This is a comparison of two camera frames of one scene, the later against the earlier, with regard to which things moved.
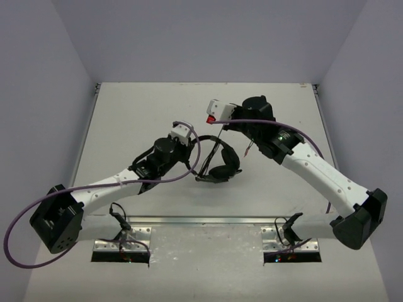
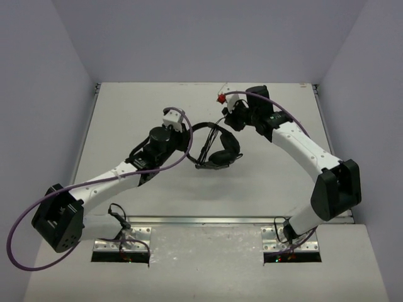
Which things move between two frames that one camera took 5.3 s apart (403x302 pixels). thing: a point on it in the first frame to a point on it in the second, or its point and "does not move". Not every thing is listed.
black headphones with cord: [217, 173] to [221, 159]
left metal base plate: [136, 239] does not move
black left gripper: [188, 151] to [183, 138]
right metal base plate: [274, 240] does not move
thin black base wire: [120, 219] does not move
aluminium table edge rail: [188, 219] does not move
